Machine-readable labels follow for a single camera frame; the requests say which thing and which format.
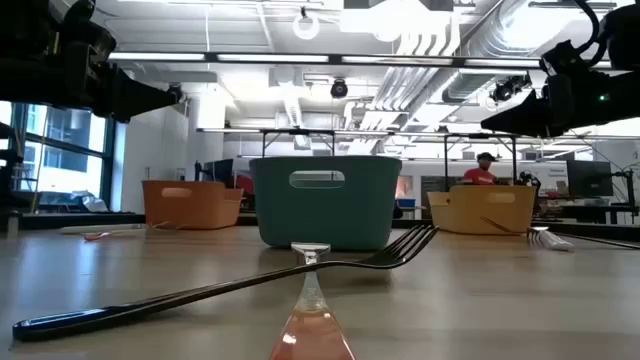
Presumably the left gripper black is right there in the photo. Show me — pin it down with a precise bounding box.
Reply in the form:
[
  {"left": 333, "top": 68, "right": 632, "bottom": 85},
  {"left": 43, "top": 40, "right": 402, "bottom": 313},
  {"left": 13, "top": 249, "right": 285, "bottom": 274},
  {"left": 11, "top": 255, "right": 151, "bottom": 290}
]
[{"left": 62, "top": 22, "right": 184, "bottom": 124}]

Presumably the black background rig frame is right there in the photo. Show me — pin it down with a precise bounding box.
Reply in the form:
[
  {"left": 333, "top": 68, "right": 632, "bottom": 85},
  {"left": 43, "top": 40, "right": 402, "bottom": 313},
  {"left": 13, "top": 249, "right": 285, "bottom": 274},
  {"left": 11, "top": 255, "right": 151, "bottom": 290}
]
[
  {"left": 443, "top": 132, "right": 519, "bottom": 187},
  {"left": 260, "top": 128, "right": 337, "bottom": 159}
]

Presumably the black overhead camera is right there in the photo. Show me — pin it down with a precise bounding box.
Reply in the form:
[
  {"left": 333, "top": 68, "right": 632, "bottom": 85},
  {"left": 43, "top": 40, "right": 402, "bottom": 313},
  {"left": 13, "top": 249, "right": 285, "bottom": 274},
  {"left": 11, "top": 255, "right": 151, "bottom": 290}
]
[{"left": 329, "top": 78, "right": 350, "bottom": 100}]

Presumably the black computer monitor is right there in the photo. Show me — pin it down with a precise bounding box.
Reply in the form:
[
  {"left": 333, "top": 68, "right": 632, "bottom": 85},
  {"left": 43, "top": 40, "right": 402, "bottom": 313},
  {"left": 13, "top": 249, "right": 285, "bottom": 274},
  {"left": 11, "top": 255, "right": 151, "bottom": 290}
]
[
  {"left": 566, "top": 159, "right": 615, "bottom": 199},
  {"left": 202, "top": 158, "right": 235, "bottom": 189}
]

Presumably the person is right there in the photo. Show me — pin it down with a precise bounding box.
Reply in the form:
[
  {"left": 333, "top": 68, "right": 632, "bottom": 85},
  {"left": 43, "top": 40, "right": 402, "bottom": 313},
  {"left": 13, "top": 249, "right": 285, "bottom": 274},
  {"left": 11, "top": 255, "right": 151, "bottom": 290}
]
[{"left": 462, "top": 152, "right": 499, "bottom": 187}]

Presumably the teal plastic bin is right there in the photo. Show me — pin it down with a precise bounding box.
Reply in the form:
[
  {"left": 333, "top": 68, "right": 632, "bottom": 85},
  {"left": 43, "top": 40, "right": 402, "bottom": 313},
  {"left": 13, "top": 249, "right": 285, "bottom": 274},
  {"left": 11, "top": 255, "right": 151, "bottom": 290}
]
[{"left": 248, "top": 155, "right": 404, "bottom": 251}]

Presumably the black background hanging camera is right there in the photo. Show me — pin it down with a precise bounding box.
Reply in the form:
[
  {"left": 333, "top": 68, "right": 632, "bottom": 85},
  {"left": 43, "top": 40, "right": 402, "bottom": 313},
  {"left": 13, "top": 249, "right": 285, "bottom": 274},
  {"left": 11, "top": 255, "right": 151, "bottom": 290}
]
[{"left": 489, "top": 74, "right": 532, "bottom": 104}]

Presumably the pink-handled fork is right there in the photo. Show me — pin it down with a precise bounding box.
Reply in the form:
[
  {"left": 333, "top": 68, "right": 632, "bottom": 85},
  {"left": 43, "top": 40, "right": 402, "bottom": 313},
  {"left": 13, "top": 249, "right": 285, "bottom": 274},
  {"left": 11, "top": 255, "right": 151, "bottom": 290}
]
[
  {"left": 83, "top": 221, "right": 171, "bottom": 242},
  {"left": 269, "top": 242, "right": 357, "bottom": 360}
]

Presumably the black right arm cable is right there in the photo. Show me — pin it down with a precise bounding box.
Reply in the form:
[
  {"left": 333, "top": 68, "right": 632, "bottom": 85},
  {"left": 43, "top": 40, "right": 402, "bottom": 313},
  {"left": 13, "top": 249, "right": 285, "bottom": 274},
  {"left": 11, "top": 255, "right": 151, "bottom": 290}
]
[{"left": 569, "top": 0, "right": 602, "bottom": 69}]

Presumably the overhead rig bar with lights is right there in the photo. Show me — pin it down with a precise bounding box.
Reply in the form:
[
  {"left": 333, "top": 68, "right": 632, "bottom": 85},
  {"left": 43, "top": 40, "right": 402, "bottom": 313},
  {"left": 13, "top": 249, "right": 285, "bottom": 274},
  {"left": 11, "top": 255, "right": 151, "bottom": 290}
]
[{"left": 107, "top": 51, "right": 614, "bottom": 70}]

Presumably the white ring light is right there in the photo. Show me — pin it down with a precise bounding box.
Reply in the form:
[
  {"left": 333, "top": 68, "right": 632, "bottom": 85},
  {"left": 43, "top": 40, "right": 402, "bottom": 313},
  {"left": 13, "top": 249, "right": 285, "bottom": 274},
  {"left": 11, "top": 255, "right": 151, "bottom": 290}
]
[{"left": 292, "top": 13, "right": 321, "bottom": 41}]

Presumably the white-handled fork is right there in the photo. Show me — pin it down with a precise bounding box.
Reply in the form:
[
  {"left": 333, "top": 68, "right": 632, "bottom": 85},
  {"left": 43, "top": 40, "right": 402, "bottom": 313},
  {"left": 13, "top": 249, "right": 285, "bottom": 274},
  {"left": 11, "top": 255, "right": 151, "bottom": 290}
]
[
  {"left": 527, "top": 225, "right": 575, "bottom": 253},
  {"left": 58, "top": 223, "right": 147, "bottom": 236}
]

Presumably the large window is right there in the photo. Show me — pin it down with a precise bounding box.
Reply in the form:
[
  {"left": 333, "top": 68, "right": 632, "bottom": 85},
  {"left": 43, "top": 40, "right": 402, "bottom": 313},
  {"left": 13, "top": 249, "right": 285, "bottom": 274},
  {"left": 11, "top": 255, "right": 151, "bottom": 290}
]
[{"left": 0, "top": 99, "right": 116, "bottom": 214}]

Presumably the black fork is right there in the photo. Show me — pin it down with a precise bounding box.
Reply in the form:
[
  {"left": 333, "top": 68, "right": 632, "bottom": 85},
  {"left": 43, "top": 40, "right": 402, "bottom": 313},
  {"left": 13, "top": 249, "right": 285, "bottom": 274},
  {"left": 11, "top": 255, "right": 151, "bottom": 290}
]
[{"left": 12, "top": 224, "right": 441, "bottom": 344}]

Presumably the orange plastic bin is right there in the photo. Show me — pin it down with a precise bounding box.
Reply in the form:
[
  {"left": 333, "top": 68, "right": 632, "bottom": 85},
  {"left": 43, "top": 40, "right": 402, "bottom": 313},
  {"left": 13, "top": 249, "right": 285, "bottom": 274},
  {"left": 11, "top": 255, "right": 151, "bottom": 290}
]
[{"left": 141, "top": 179, "right": 245, "bottom": 231}]

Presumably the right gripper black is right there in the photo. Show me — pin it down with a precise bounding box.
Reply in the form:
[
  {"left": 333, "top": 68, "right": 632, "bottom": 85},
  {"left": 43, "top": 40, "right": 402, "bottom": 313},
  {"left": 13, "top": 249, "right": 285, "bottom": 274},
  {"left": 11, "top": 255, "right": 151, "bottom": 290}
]
[{"left": 479, "top": 39, "right": 615, "bottom": 140}]

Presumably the yellow plastic bin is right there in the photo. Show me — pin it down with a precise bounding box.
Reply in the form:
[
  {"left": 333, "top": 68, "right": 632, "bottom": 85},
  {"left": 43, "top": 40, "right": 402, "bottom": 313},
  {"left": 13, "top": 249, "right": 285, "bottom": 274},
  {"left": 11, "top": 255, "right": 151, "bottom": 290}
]
[{"left": 427, "top": 184, "right": 537, "bottom": 236}]

